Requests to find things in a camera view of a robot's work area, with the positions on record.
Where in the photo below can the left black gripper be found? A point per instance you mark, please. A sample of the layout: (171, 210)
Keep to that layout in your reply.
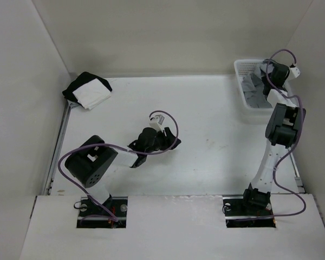
(170, 138)

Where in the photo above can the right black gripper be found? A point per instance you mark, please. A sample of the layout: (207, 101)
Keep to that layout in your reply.
(264, 78)

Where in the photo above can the grey tank top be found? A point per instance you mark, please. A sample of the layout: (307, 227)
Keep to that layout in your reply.
(252, 87)

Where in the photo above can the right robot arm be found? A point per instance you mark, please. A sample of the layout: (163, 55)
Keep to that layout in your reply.
(282, 132)

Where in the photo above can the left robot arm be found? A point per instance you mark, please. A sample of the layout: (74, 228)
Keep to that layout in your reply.
(90, 165)

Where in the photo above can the folded white tank top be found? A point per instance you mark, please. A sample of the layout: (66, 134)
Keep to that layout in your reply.
(92, 94)

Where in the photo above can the folded black tank top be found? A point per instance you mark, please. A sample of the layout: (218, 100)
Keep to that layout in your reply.
(82, 79)

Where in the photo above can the white plastic basket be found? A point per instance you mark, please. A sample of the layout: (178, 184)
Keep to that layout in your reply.
(242, 68)

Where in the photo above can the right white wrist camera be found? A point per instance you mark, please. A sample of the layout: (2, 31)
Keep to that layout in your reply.
(294, 73)

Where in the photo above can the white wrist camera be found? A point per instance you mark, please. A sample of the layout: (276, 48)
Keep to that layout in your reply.
(294, 73)
(156, 121)

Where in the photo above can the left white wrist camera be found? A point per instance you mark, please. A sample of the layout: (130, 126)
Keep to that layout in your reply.
(156, 121)

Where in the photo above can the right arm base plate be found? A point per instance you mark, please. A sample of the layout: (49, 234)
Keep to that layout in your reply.
(233, 208)

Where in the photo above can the left metal table rail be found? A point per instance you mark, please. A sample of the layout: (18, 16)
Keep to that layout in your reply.
(50, 173)

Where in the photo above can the metal table rail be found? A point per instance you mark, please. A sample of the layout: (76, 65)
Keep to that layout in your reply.
(298, 179)
(50, 173)

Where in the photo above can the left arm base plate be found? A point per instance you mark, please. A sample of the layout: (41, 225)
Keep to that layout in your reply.
(118, 206)

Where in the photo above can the right metal table rail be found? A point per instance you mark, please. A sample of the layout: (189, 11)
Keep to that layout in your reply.
(298, 179)

